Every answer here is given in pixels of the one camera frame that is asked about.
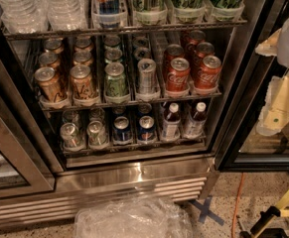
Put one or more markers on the back coca-cola can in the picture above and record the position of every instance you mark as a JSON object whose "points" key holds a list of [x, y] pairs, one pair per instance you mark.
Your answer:
{"points": [[191, 39]]}

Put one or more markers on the clear water bottle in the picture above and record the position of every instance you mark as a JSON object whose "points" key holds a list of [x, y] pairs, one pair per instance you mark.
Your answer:
{"points": [[67, 15], [24, 16]]}

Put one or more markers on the middle silver slim can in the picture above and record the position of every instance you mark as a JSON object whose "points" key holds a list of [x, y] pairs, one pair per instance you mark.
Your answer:
{"points": [[141, 53]]}

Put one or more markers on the pepsi can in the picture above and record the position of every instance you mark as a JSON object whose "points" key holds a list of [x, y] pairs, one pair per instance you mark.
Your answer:
{"points": [[121, 129], [146, 128]]}

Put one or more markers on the front left gold can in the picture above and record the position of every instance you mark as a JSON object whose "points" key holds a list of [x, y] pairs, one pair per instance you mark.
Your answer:
{"points": [[51, 83]]}

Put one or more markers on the blue tape cross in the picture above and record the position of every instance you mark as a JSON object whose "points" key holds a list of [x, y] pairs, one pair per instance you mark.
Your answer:
{"points": [[204, 208]]}

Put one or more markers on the right clear water bottle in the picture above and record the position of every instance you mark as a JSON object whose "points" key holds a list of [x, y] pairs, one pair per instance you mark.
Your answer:
{"points": [[67, 15]]}

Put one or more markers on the blue silver redbull can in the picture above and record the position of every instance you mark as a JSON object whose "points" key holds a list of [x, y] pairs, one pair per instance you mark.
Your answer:
{"points": [[107, 9]]}

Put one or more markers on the front right coca-cola can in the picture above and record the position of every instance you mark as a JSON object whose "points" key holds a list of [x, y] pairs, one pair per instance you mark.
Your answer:
{"points": [[208, 73]]}

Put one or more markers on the back left gold can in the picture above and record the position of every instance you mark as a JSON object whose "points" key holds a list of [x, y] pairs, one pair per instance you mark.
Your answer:
{"points": [[54, 45]]}

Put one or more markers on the yellow black stand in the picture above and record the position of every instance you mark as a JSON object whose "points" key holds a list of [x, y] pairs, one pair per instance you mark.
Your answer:
{"points": [[261, 228]]}

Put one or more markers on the middle left gold can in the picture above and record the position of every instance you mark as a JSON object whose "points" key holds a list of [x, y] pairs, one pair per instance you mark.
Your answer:
{"points": [[50, 60]]}

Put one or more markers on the bottom left pepsi can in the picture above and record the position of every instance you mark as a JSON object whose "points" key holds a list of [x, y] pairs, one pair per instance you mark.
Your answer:
{"points": [[121, 129]]}

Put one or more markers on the middle right coca-cola can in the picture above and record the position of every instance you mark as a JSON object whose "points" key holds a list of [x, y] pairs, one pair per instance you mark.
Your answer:
{"points": [[202, 50]]}

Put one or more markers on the bottom right pepsi can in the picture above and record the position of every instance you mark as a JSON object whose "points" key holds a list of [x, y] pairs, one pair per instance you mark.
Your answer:
{"points": [[146, 128]]}

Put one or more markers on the front green can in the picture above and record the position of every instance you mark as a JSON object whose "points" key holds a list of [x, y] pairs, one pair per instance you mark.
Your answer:
{"points": [[115, 80]]}

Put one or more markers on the dark drink bottle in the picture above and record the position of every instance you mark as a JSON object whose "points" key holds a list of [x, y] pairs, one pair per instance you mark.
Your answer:
{"points": [[171, 121], [195, 122]]}

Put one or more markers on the left dark drink bottle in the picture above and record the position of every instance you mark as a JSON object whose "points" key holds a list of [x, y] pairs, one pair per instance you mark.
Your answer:
{"points": [[171, 121]]}

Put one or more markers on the right open glass door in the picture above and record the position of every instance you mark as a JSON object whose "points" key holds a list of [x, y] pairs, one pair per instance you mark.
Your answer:
{"points": [[253, 129]]}

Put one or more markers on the clear plastic bag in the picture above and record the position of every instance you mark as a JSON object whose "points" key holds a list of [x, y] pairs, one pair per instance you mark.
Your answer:
{"points": [[137, 217]]}

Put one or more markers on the front left coca-cola can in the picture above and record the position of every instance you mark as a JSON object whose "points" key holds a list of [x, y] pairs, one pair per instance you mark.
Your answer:
{"points": [[178, 74]]}

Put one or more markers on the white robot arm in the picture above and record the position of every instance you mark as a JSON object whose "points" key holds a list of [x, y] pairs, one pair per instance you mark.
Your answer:
{"points": [[274, 115]]}

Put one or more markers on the right dark drink bottle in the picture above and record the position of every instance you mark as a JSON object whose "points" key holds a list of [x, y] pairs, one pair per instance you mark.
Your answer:
{"points": [[195, 122]]}

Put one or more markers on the bottom left silver can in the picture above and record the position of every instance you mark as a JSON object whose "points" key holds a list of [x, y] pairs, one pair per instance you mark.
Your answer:
{"points": [[71, 135]]}

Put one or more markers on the left clear water bottle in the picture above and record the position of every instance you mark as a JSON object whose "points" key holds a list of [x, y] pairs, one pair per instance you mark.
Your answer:
{"points": [[24, 16]]}

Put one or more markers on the front silver slim can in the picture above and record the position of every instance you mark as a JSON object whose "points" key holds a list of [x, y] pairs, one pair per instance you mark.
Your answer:
{"points": [[147, 76]]}

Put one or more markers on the silver slim can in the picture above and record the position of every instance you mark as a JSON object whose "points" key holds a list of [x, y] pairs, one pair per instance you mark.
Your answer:
{"points": [[147, 76], [141, 53]]}

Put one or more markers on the back green can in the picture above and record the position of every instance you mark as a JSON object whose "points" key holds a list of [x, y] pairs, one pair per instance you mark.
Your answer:
{"points": [[112, 42]]}

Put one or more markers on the stainless steel fridge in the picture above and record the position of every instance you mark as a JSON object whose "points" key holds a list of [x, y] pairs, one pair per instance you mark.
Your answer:
{"points": [[180, 168]]}

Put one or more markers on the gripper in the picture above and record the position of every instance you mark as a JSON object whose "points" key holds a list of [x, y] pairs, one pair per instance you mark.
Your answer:
{"points": [[275, 110]]}

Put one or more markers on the gold can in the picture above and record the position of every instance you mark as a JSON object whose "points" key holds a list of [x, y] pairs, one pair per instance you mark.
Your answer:
{"points": [[83, 44], [51, 83], [83, 57], [54, 45], [82, 82], [50, 60]]}

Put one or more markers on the left glass fridge door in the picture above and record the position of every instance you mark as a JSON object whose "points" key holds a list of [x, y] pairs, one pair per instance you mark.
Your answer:
{"points": [[22, 170]]}

